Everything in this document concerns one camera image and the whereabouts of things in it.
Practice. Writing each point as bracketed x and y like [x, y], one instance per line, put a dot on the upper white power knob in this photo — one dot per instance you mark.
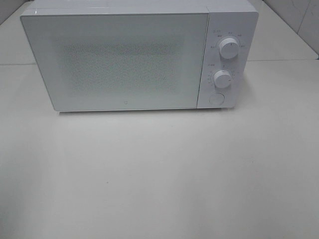
[228, 47]

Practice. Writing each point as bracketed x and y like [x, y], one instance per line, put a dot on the white microwave door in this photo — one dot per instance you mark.
[119, 62]

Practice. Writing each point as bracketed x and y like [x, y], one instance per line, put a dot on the round white door button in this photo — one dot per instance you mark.
[217, 99]

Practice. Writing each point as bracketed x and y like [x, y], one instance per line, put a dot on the white microwave oven body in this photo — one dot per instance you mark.
[226, 18]

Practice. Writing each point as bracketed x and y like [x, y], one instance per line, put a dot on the white timer knob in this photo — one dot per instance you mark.
[222, 79]

